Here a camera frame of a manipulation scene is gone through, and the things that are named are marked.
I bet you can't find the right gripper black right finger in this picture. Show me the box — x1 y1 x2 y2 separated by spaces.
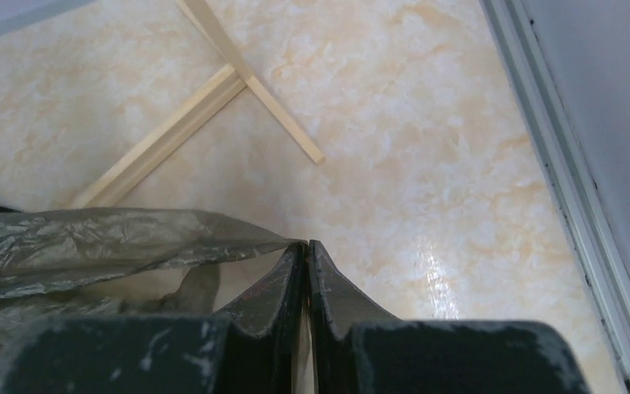
307 240 399 393

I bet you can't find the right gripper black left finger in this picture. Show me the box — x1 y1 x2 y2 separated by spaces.
214 241 307 393

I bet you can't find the dark translucent trash bag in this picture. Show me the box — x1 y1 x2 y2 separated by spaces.
0 208 291 354

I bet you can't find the beige plastic trash bin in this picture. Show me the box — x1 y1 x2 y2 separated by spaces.
80 250 283 315

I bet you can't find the wooden clothes rack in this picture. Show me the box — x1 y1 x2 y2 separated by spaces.
66 0 325 208

